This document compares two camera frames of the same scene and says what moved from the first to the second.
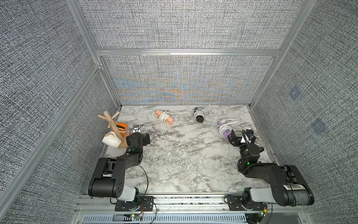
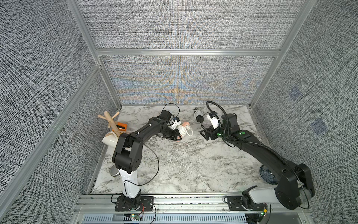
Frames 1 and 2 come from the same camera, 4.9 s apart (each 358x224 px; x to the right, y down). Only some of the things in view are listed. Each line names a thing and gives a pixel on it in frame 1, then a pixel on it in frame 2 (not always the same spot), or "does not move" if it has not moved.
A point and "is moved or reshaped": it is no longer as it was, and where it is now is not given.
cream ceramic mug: [112, 140] does not move
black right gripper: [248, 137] -> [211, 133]
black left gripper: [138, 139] -> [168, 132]
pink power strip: [169, 120] is moved or reshaped
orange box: [121, 127] does not move
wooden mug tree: [124, 143] does not move
